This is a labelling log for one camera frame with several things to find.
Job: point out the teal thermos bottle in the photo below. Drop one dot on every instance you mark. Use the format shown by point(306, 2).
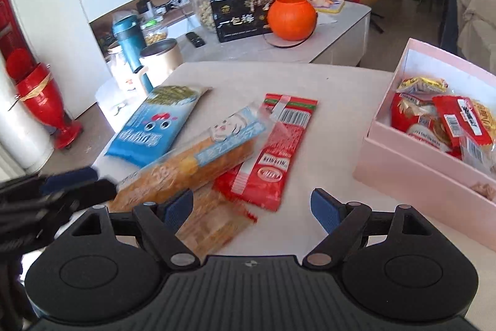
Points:
point(128, 33)

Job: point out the long bread loaf packet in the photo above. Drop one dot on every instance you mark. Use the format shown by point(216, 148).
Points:
point(197, 162)

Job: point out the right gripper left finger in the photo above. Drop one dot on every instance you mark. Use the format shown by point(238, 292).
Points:
point(155, 226)

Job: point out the small yellow snack sachet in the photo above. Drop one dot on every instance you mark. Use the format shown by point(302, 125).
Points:
point(423, 85)

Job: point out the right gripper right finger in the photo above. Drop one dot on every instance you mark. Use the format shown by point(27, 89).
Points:
point(348, 227)

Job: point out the red wafer snack packet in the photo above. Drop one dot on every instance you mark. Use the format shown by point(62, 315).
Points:
point(261, 179)

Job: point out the black plum gift box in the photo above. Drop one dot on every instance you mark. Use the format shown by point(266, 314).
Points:
point(237, 19)

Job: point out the blue seaweed snack bag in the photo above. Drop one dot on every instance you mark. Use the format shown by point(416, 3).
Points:
point(154, 126)

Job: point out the black remote control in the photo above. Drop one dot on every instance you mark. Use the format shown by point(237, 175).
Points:
point(195, 39)

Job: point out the pink cardboard box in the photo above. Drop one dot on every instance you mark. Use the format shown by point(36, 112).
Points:
point(437, 184)

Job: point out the orange pumpkin bucket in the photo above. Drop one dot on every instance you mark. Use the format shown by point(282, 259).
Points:
point(292, 20)

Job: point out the small round bread packet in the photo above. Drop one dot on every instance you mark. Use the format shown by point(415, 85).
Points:
point(486, 117)

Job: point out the red roast duck snack packet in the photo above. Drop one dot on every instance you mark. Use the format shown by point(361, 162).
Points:
point(419, 119)

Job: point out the red barcode snack bar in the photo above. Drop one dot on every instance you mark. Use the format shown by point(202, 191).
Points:
point(459, 116)

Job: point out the white coffee table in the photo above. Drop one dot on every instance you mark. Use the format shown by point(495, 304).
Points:
point(338, 39)

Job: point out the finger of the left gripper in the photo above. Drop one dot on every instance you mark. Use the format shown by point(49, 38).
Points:
point(68, 180)
point(73, 196)

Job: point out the grey covered couch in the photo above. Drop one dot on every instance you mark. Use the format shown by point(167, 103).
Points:
point(476, 32)

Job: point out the cracker biscuit packet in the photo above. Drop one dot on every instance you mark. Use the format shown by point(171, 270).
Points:
point(214, 222)

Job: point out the red vase ornament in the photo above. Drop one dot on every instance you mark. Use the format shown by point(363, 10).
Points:
point(38, 91)

